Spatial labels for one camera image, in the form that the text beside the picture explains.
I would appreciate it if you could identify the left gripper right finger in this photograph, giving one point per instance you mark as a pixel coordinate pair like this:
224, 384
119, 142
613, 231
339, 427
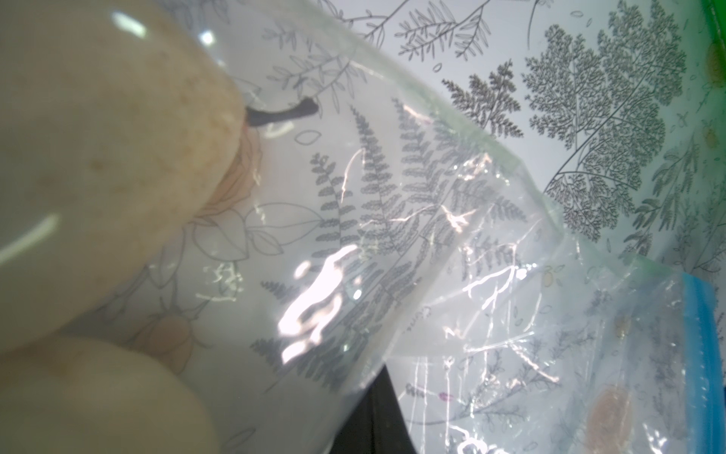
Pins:
389, 432

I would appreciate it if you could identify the green plastic basket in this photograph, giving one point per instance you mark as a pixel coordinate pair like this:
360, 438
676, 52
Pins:
715, 16

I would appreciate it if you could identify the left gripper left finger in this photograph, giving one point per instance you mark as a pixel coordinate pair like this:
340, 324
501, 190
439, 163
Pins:
357, 434

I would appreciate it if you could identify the clear bag of buns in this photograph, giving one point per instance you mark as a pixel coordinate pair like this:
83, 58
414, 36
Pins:
220, 220

